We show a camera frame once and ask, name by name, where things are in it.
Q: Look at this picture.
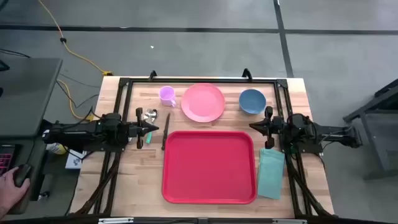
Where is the white printed box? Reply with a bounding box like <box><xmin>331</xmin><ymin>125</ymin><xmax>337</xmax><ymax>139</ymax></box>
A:
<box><xmin>65</xmin><ymin>151</ymin><xmax>88</xmax><ymax>170</ymax></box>

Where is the teal cloth napkin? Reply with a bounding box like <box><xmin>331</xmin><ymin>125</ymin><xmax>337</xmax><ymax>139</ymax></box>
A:
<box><xmin>257</xmin><ymin>147</ymin><xmax>286</xmax><ymax>200</ymax></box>

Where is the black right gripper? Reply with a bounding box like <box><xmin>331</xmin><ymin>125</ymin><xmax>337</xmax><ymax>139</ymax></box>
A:
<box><xmin>248</xmin><ymin>105</ymin><xmax>286</xmax><ymax>149</ymax></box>

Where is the yellow power cable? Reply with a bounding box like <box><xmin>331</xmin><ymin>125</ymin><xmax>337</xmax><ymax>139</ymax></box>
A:
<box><xmin>57</xmin><ymin>79</ymin><xmax>94</xmax><ymax>122</ymax></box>

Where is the keyboard with coloured keys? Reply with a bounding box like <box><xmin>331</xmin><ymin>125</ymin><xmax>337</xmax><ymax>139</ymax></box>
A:
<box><xmin>0</xmin><ymin>144</ymin><xmax>16</xmax><ymax>175</ymax></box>

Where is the teal handled spoon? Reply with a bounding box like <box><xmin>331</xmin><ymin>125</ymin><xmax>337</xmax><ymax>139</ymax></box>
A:
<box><xmin>146</xmin><ymin>108</ymin><xmax>159</xmax><ymax>144</ymax></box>

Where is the red plastic tray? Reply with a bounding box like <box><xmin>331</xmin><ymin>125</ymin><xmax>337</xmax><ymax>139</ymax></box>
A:
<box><xmin>161</xmin><ymin>130</ymin><xmax>258</xmax><ymax>205</ymax></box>

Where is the yellow white container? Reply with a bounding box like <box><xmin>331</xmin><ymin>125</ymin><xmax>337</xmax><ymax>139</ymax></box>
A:
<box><xmin>46</xmin><ymin>142</ymin><xmax>68</xmax><ymax>156</ymax></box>

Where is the black handled knife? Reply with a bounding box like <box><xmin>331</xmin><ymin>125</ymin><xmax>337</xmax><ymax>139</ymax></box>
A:
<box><xmin>160</xmin><ymin>112</ymin><xmax>171</xmax><ymax>151</ymax></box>

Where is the pink plastic plate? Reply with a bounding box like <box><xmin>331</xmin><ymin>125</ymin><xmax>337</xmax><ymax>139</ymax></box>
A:
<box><xmin>180</xmin><ymin>83</ymin><xmax>226</xmax><ymax>123</ymax></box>

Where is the person's hand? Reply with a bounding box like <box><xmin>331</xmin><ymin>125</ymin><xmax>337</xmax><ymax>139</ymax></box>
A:
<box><xmin>0</xmin><ymin>167</ymin><xmax>31</xmax><ymax>218</ymax></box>

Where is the black aluminium table frame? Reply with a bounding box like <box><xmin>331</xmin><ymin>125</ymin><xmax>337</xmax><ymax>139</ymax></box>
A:
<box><xmin>70</xmin><ymin>68</ymin><xmax>335</xmax><ymax>218</ymax></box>

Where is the pink plastic mug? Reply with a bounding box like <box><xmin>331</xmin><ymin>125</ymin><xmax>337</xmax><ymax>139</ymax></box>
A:
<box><xmin>159</xmin><ymin>85</ymin><xmax>177</xmax><ymax>108</ymax></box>

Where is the dark grey side table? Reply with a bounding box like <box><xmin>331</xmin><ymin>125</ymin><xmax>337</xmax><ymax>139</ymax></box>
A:
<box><xmin>343</xmin><ymin>79</ymin><xmax>398</xmax><ymax>181</ymax></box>

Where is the yellow extension cord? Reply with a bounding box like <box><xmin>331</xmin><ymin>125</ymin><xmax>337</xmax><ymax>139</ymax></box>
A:
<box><xmin>37</xmin><ymin>0</ymin><xmax>113</xmax><ymax>77</ymax></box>

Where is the black computer mouse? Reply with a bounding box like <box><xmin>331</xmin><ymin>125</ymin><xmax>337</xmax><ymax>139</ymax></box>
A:
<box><xmin>12</xmin><ymin>164</ymin><xmax>33</xmax><ymax>188</ymax></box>

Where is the blue plastic bowl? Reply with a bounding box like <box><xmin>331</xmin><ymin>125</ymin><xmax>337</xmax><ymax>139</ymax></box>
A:
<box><xmin>238</xmin><ymin>88</ymin><xmax>267</xmax><ymax>115</ymax></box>

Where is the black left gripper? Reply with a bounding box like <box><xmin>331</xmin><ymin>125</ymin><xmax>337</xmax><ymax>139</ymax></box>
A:
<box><xmin>126</xmin><ymin>107</ymin><xmax>160</xmax><ymax>149</ymax></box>

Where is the silver aluminium bracket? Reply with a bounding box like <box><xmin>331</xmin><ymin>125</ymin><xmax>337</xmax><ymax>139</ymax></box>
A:
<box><xmin>98</xmin><ymin>217</ymin><xmax>134</xmax><ymax>224</ymax></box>
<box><xmin>272</xmin><ymin>218</ymin><xmax>307</xmax><ymax>224</ymax></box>

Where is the thin black cable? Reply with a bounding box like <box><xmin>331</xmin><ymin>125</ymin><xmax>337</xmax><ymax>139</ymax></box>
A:
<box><xmin>55</xmin><ymin>79</ymin><xmax>100</xmax><ymax>110</ymax></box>

